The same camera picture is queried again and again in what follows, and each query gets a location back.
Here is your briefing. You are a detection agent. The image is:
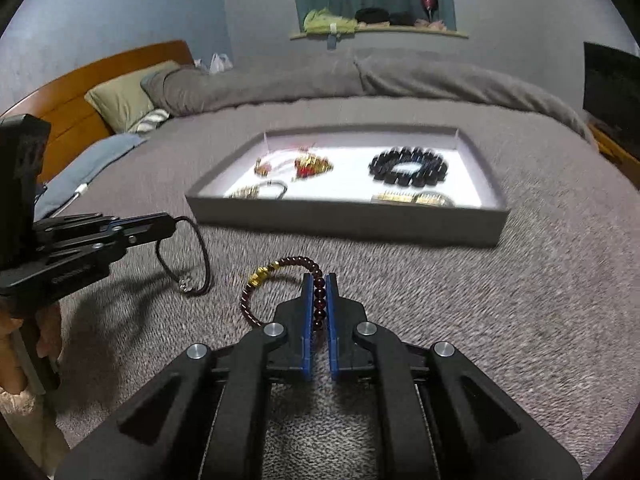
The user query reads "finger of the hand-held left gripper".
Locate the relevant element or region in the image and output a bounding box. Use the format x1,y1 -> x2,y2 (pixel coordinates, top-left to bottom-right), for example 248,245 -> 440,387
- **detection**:
0,240 -> 132,307
32,212 -> 177,252

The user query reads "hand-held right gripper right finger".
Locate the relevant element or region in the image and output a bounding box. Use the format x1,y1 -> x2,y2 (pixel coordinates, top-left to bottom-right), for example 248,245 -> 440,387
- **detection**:
325,272 -> 584,480

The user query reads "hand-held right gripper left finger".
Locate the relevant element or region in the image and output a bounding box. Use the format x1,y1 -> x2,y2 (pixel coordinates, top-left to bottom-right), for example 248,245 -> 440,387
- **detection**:
55,272 -> 315,480

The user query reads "dark red bead bracelet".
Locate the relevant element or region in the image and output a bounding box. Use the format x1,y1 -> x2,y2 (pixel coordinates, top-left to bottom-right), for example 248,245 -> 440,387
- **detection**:
241,255 -> 329,335

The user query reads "grey shallow tray box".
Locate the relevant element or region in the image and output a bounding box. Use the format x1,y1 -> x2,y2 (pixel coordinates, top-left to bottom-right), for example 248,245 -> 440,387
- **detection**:
184,124 -> 511,249

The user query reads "person's left hand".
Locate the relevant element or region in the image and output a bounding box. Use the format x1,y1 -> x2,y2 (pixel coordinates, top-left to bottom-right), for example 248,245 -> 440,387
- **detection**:
0,297 -> 64,397

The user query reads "light blue cloth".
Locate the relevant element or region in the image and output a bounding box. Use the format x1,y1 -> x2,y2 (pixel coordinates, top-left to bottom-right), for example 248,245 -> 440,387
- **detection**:
32,132 -> 149,222

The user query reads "wooden headboard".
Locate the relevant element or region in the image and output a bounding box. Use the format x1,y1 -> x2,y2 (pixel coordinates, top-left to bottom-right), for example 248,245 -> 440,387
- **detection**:
0,39 -> 196,184

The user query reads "striped pillow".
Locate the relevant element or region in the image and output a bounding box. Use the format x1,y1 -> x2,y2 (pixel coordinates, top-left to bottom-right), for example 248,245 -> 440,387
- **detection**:
128,107 -> 172,136

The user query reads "green pillow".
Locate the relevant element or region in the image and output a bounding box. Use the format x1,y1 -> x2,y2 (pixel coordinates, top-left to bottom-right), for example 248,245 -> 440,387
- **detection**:
84,59 -> 182,134

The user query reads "grey bed cover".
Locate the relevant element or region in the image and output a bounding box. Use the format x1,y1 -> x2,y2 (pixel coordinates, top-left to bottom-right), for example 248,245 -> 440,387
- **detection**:
30,95 -> 640,480

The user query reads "white plastic bag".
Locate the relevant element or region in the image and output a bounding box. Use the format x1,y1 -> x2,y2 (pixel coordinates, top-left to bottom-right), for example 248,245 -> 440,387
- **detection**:
193,52 -> 234,76

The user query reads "grey duvet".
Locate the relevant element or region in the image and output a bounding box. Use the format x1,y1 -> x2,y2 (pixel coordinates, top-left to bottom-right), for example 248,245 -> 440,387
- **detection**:
141,51 -> 599,152

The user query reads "green cloth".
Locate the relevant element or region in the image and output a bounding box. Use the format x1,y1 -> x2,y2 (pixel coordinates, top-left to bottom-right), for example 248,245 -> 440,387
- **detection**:
302,8 -> 359,36

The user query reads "window sill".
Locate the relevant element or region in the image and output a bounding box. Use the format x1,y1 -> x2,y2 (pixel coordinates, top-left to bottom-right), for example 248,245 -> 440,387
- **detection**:
288,26 -> 470,42

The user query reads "black cloth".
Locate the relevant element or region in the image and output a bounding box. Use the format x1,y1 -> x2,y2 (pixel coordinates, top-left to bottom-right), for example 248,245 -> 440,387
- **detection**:
354,7 -> 416,27

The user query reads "wooden television stand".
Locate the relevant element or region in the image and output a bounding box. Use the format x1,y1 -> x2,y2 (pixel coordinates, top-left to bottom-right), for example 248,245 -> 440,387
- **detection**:
587,122 -> 640,187

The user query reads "black television screen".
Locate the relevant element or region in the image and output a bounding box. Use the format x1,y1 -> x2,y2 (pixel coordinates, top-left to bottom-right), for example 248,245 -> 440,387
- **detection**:
583,41 -> 640,162

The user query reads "black cord gold bead bracelet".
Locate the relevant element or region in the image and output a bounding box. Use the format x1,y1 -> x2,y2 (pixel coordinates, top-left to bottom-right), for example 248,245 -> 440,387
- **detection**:
231,179 -> 289,202

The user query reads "gold link bracelet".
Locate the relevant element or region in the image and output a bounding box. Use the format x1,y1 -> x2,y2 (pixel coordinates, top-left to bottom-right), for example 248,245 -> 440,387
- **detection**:
371,190 -> 414,206
414,191 -> 453,208

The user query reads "pink bracelet with gold charms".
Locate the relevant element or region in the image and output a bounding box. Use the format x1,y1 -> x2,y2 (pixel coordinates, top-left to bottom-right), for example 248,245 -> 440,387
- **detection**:
254,152 -> 302,177

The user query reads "red and gold charm bracelet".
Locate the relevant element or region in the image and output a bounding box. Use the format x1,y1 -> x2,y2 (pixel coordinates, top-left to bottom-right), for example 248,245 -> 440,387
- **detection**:
294,152 -> 334,179

